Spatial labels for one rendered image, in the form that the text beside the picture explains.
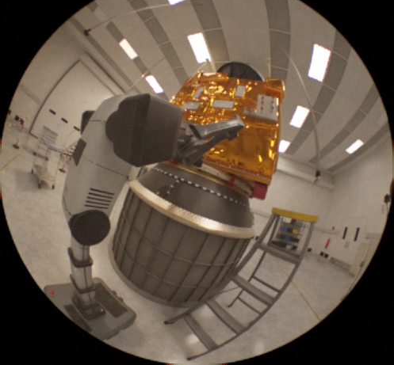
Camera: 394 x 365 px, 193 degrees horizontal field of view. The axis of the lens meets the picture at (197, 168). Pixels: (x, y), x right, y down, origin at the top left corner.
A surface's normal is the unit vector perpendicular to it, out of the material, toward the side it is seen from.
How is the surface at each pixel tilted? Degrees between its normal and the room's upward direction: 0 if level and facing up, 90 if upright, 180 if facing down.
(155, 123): 90
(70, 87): 90
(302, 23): 180
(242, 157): 91
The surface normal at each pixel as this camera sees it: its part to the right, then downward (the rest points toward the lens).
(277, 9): -0.38, 0.90
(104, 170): 0.89, 0.30
